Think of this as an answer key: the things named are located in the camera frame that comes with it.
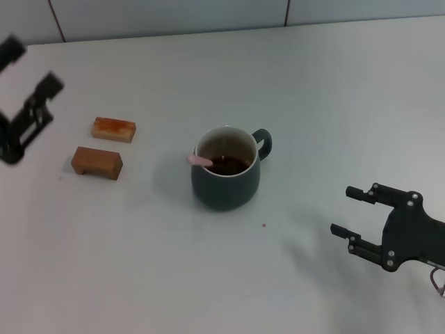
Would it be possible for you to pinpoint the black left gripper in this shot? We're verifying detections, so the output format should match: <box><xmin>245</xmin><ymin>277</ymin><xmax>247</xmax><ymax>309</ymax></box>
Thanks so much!
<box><xmin>0</xmin><ymin>33</ymin><xmax>66</xmax><ymax>166</ymax></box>

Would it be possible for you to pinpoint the pink handled metal spoon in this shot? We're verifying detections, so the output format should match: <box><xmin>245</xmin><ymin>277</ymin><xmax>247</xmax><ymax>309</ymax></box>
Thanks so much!
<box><xmin>186</xmin><ymin>154</ymin><xmax>216</xmax><ymax>168</ymax></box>

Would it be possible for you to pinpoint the dark coffee liquid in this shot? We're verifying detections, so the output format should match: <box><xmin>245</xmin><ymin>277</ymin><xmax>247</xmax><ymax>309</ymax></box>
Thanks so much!
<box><xmin>208</xmin><ymin>156</ymin><xmax>250</xmax><ymax>177</ymax></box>

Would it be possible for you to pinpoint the dark brown arched wooden block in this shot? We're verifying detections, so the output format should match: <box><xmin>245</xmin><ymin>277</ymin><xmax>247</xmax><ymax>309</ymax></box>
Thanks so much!
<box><xmin>70</xmin><ymin>146</ymin><xmax>124</xmax><ymax>181</ymax></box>

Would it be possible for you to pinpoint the grey ceramic mug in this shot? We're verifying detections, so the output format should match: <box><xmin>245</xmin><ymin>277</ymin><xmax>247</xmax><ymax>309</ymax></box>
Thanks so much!
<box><xmin>190</xmin><ymin>125</ymin><xmax>273</xmax><ymax>212</ymax></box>

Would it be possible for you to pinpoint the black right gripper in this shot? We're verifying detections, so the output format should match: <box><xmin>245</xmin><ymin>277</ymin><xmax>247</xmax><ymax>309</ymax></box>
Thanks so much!
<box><xmin>330</xmin><ymin>182</ymin><xmax>445</xmax><ymax>273</ymax></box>

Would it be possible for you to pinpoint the light wooden block orange stained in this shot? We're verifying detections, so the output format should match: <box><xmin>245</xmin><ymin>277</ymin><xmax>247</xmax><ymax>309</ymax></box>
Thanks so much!
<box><xmin>90</xmin><ymin>116</ymin><xmax>137</xmax><ymax>143</ymax></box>

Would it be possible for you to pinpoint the right arm cable with connector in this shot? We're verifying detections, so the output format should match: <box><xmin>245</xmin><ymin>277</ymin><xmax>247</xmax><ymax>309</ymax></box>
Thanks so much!
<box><xmin>429</xmin><ymin>266</ymin><xmax>445</xmax><ymax>299</ymax></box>

